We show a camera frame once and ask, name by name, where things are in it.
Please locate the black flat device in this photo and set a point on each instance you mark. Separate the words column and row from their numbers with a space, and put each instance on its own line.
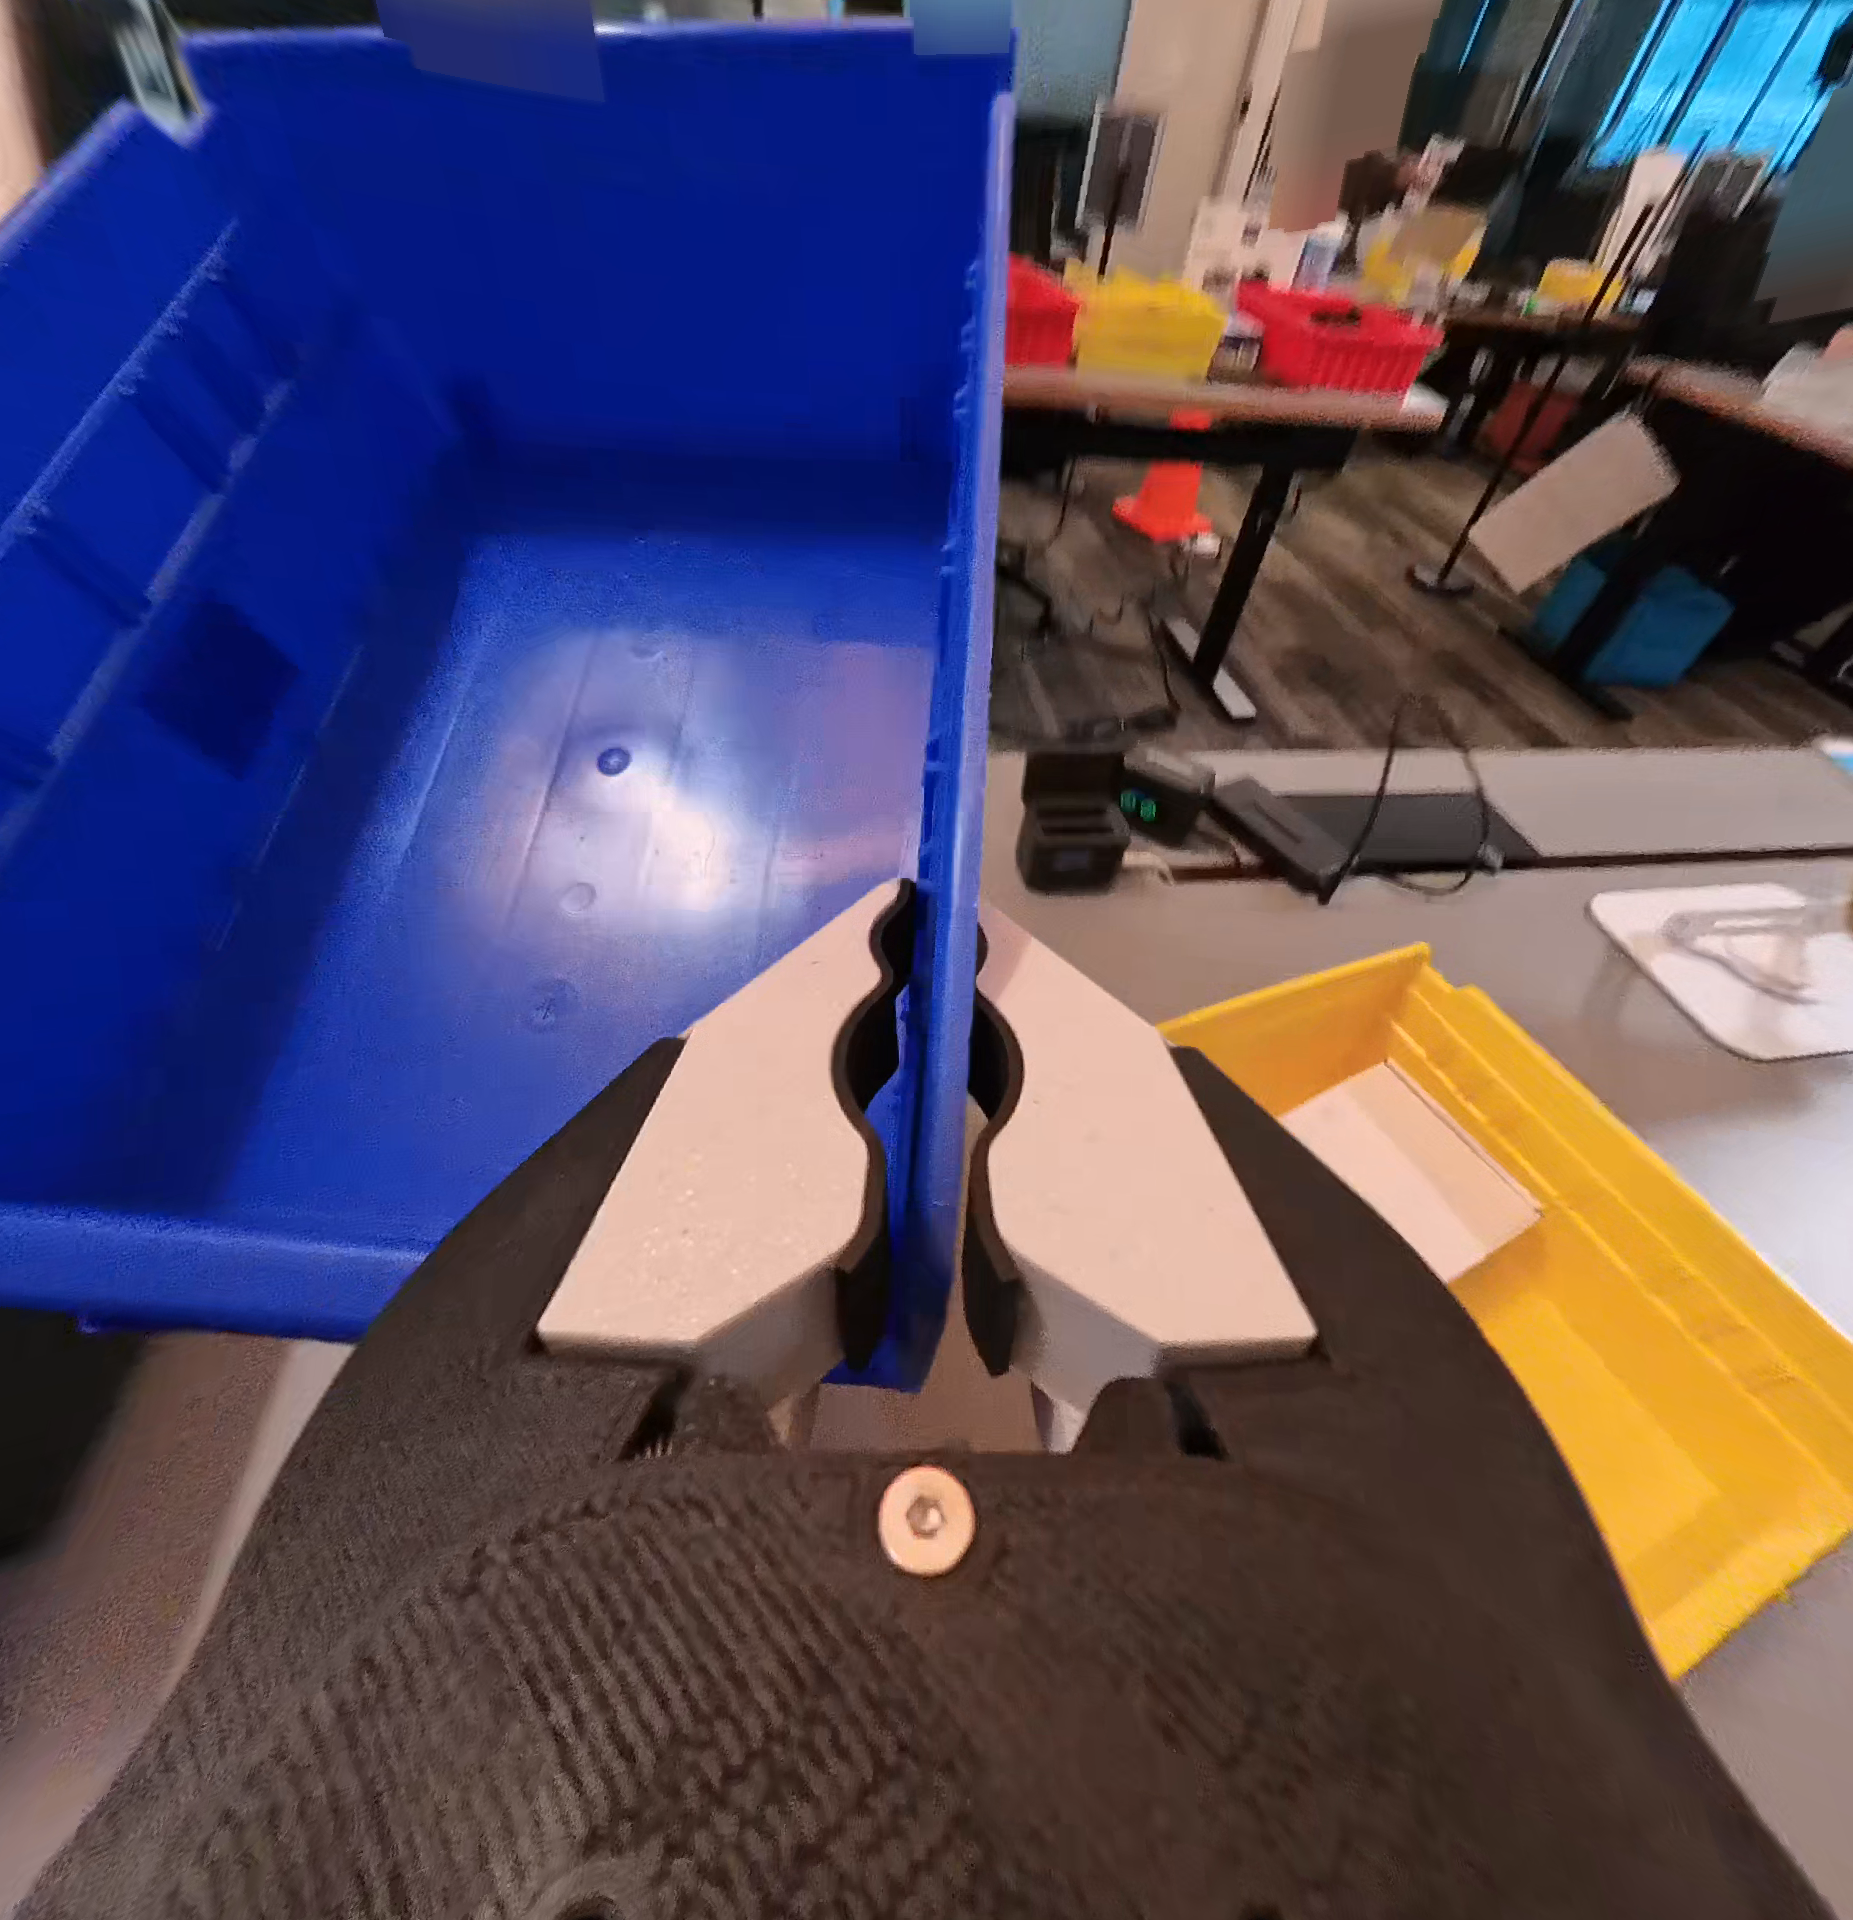
column 1407, row 833

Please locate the black floor stand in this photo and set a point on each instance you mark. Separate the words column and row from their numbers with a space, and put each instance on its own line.
column 1443, row 578

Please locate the yellow plastic bin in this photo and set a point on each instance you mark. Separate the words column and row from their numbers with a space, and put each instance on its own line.
column 1690, row 1427

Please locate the white board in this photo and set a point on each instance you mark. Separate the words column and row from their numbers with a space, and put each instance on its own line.
column 1571, row 510

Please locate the black charger dock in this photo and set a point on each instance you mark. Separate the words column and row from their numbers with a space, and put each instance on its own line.
column 1074, row 826

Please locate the black battery charger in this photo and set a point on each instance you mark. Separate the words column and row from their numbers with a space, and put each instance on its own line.
column 1166, row 796

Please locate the dark-legged background table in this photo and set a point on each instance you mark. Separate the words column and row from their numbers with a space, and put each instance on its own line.
column 1738, row 399

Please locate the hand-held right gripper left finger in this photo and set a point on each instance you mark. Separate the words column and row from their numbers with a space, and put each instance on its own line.
column 715, row 1201

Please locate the teal bag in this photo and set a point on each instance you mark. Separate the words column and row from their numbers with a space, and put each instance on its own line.
column 1631, row 623

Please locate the long wooden-edged table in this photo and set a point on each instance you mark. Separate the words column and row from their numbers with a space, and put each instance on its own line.
column 1166, row 399

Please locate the red basket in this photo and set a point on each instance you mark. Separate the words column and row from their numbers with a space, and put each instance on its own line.
column 1340, row 346
column 1040, row 317

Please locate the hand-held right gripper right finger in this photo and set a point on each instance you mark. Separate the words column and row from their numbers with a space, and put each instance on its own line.
column 1152, row 1201

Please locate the deep blue bin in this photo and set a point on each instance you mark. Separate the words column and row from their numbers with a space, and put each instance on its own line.
column 416, row 375

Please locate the orange cone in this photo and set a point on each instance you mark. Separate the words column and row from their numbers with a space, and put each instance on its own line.
column 1164, row 503

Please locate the yellow basket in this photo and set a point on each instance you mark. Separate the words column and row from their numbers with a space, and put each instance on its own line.
column 1152, row 330

